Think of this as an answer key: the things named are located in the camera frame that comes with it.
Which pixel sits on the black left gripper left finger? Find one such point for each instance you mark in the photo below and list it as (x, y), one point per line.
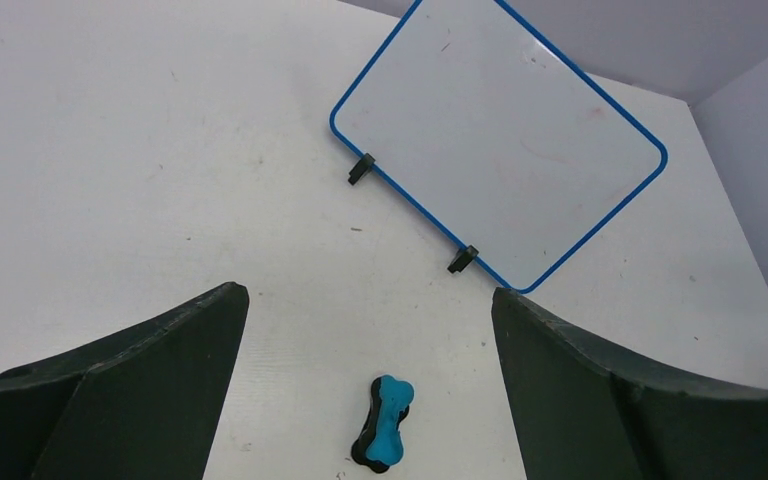
(141, 403)

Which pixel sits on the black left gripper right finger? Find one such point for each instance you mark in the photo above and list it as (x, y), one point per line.
(584, 407)

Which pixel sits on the teal whiteboard eraser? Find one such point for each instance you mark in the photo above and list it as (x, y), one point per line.
(379, 445)

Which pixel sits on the wire whiteboard stand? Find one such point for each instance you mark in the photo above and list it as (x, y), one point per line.
(464, 256)

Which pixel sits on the blue framed whiteboard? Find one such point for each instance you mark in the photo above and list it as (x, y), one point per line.
(496, 136)

